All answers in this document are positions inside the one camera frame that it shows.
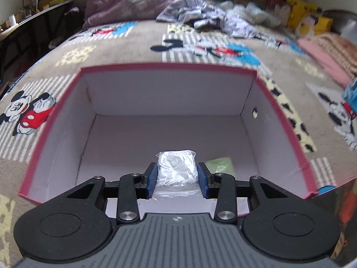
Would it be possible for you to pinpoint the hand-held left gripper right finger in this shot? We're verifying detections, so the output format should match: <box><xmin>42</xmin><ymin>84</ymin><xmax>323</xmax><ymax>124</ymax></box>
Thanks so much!
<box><xmin>197</xmin><ymin>162</ymin><xmax>280</xmax><ymax>224</ymax></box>

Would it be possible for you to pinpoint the crumpled light patterned cloth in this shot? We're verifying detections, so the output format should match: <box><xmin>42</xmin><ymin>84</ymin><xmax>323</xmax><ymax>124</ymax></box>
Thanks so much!
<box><xmin>156</xmin><ymin>0</ymin><xmax>279</xmax><ymax>38</ymax></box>

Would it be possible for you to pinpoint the light green packet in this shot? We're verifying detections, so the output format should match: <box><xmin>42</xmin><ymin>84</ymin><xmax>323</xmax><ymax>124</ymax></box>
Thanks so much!
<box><xmin>206</xmin><ymin>157</ymin><xmax>236</xmax><ymax>178</ymax></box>

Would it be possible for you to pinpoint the beige knitted blanket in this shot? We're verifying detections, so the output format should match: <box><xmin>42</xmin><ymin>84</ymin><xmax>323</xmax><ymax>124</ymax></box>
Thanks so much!
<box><xmin>312</xmin><ymin>32</ymin><xmax>357</xmax><ymax>82</ymax></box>

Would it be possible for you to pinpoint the clear plastic tissue packet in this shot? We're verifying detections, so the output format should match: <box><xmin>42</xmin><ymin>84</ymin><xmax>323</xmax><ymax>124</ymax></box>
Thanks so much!
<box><xmin>152</xmin><ymin>150</ymin><xmax>207</xmax><ymax>200</ymax></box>

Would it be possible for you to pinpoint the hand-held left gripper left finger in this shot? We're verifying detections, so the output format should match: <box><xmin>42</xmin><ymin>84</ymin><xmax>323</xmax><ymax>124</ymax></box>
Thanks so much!
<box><xmin>66</xmin><ymin>162</ymin><xmax>158</xmax><ymax>224</ymax></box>

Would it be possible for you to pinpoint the pink folded cloth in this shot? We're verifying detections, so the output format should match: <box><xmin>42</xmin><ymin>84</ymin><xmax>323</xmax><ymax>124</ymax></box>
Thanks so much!
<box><xmin>297</xmin><ymin>38</ymin><xmax>352</xmax><ymax>88</ymax></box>

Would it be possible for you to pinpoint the dark desk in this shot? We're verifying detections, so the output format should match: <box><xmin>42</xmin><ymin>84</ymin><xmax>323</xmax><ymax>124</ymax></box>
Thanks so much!
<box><xmin>0</xmin><ymin>0</ymin><xmax>73</xmax><ymax>90</ymax></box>

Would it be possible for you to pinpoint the yellow cartoon bag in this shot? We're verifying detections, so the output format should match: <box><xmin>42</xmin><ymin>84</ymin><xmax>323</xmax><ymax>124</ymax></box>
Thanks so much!
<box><xmin>286</xmin><ymin>0</ymin><xmax>333</xmax><ymax>36</ymax></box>

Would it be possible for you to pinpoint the cartoon printed blanket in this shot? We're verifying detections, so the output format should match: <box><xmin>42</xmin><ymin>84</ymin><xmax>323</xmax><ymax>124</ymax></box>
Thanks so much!
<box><xmin>0</xmin><ymin>19</ymin><xmax>357</xmax><ymax>263</ymax></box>

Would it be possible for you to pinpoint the red cardboard box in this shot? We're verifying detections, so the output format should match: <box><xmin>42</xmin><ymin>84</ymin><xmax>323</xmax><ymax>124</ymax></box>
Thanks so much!
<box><xmin>18</xmin><ymin>63</ymin><xmax>318</xmax><ymax>219</ymax></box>

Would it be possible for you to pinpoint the blue patterned packet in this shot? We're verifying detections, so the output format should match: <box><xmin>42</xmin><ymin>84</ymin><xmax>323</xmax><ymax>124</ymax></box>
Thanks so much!
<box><xmin>344</xmin><ymin>77</ymin><xmax>357</xmax><ymax>104</ymax></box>

